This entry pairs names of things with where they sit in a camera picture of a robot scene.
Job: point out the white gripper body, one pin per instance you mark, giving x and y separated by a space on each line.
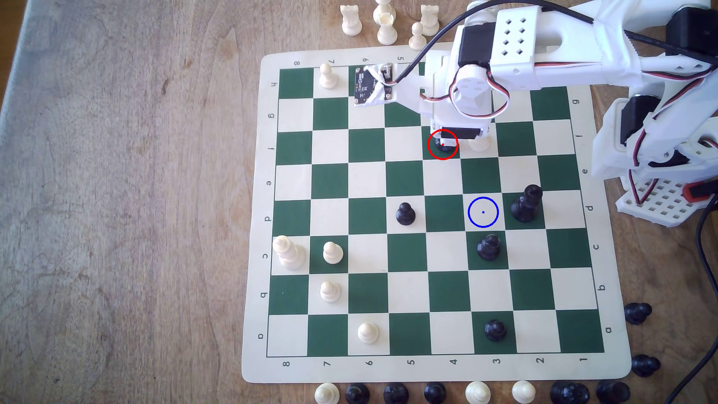
465 133

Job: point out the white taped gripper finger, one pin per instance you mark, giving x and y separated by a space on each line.
447 136

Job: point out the black chess pawn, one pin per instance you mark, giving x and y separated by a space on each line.
444 148
488 247
357 394
405 214
495 330
435 393
395 393

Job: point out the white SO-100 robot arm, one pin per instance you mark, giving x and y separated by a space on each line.
566 42

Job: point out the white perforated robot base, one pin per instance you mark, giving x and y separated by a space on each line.
656 202

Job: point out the white chess pawn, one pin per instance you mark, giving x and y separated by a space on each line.
523 391
367 333
332 253
417 36
330 291
479 145
477 392
326 394
328 77

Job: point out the white chess rook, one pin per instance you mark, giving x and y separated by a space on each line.
387 29
351 20
429 19

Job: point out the black chess bishop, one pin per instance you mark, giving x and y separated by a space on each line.
526 203

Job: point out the white chess piece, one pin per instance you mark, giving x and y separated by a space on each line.
384 10

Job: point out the white chess bishop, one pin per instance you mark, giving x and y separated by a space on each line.
288 252

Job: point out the black chess piece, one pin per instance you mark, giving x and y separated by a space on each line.
645 365
612 391
569 392
638 312

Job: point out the green white chessboard mat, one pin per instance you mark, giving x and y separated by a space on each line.
367 179

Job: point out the orange clamp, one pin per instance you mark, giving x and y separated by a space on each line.
697 191

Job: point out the camera circuit board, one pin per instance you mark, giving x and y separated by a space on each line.
367 85

